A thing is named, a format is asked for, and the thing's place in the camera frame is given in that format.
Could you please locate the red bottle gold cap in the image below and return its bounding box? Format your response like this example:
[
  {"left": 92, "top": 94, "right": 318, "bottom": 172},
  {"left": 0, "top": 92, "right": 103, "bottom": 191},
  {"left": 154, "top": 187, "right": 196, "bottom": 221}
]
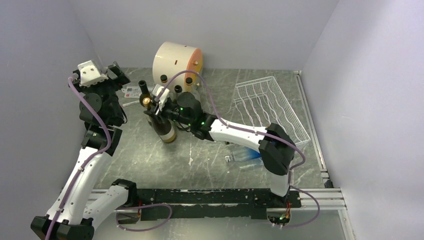
[{"left": 141, "top": 97, "right": 177, "bottom": 143}]

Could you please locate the white marker pen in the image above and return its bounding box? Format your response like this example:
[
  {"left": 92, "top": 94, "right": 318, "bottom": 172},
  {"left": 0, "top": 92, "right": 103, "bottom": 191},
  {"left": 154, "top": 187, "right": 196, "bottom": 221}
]
[{"left": 122, "top": 100, "right": 140, "bottom": 108}]

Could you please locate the dark bottle silver cap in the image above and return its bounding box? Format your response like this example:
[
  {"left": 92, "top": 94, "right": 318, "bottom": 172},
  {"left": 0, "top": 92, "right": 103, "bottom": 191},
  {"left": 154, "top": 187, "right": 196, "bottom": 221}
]
[{"left": 174, "top": 85, "right": 183, "bottom": 98}]

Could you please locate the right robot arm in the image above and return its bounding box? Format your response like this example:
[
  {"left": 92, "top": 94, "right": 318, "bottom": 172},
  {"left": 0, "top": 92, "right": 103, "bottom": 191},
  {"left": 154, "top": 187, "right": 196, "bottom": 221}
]
[{"left": 141, "top": 92, "right": 297, "bottom": 207}]

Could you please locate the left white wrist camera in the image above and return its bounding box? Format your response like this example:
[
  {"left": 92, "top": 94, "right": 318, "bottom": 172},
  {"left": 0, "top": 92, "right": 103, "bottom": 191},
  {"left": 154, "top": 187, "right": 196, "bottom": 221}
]
[{"left": 77, "top": 60, "right": 108, "bottom": 87}]

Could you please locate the clear bottle yellow label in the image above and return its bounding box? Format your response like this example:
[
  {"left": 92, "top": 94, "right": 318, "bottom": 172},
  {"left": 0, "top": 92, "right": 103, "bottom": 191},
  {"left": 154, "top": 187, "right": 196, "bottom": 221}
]
[{"left": 160, "top": 74, "right": 170, "bottom": 89}]

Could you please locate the blue clear bottle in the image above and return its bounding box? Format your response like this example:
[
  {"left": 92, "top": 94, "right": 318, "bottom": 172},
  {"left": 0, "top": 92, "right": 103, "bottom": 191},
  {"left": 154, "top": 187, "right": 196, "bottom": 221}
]
[{"left": 224, "top": 147, "right": 263, "bottom": 165}]

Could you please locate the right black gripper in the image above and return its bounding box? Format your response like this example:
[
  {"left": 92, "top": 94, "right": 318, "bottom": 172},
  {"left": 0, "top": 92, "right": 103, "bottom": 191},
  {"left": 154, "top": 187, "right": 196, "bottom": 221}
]
[{"left": 143, "top": 98, "right": 193, "bottom": 127}]

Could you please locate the cream cylindrical drum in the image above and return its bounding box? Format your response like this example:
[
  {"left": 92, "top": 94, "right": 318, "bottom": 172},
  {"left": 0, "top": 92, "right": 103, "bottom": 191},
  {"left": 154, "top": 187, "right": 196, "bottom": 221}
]
[{"left": 152, "top": 41, "right": 203, "bottom": 100}]

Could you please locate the white wire wine rack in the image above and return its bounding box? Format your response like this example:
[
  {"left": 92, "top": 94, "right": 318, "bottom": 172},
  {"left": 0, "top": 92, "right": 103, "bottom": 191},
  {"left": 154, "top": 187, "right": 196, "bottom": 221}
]
[{"left": 231, "top": 76, "right": 311, "bottom": 150}]

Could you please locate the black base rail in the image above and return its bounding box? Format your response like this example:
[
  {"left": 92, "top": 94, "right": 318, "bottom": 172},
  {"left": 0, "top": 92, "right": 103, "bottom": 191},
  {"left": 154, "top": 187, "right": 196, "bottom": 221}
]
[{"left": 137, "top": 188, "right": 302, "bottom": 221}]

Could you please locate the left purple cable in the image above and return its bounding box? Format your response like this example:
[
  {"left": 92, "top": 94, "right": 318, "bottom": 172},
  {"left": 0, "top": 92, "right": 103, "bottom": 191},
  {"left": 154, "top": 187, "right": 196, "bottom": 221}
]
[{"left": 44, "top": 74, "right": 112, "bottom": 240}]

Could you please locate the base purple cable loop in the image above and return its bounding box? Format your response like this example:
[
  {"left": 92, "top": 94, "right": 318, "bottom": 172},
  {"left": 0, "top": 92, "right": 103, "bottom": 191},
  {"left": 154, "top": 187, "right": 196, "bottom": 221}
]
[{"left": 115, "top": 203, "right": 172, "bottom": 233}]

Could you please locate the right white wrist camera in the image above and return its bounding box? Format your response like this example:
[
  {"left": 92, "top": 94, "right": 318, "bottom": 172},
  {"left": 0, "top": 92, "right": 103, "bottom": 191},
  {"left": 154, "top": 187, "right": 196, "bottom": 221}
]
[{"left": 152, "top": 84, "right": 170, "bottom": 112}]

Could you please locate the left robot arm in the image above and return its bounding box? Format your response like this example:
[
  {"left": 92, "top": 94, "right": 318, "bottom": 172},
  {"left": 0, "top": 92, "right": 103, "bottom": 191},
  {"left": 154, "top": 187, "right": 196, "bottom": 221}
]
[{"left": 30, "top": 60, "right": 139, "bottom": 240}]

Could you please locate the dark green wine bottle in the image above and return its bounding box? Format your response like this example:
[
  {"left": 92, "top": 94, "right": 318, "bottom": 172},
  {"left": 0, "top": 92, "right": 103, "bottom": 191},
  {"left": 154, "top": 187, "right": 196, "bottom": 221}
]
[{"left": 138, "top": 80, "right": 153, "bottom": 111}]

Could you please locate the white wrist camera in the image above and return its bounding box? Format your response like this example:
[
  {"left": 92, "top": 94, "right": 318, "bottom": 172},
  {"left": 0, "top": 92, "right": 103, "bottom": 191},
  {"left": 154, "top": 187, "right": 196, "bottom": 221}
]
[
  {"left": 77, "top": 60, "right": 108, "bottom": 87},
  {"left": 152, "top": 84, "right": 170, "bottom": 112}
]

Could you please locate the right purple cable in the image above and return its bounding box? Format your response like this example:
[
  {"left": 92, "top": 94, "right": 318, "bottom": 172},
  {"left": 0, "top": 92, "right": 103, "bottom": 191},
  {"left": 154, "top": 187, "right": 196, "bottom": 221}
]
[{"left": 155, "top": 70, "right": 321, "bottom": 229}]

